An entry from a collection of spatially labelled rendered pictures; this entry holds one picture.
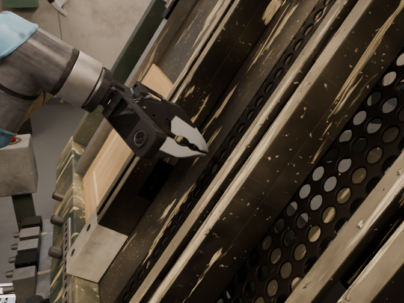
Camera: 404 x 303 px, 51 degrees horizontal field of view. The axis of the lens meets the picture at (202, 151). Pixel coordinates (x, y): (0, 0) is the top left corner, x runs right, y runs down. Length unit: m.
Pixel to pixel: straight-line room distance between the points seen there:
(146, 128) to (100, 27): 4.28
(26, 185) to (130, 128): 1.01
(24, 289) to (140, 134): 0.73
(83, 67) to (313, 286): 0.42
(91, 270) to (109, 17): 4.07
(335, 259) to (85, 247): 0.61
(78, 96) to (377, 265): 0.45
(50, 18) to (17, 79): 4.29
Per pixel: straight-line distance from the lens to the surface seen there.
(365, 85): 0.51
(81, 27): 4.87
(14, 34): 0.61
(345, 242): 0.35
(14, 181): 1.58
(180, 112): 0.66
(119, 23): 4.81
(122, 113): 0.62
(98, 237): 0.87
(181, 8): 1.26
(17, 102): 0.65
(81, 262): 0.90
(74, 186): 1.26
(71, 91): 0.62
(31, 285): 1.21
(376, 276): 0.33
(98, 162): 1.25
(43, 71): 0.62
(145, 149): 0.58
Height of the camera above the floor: 1.49
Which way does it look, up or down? 24 degrees down
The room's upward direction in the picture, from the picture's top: straight up
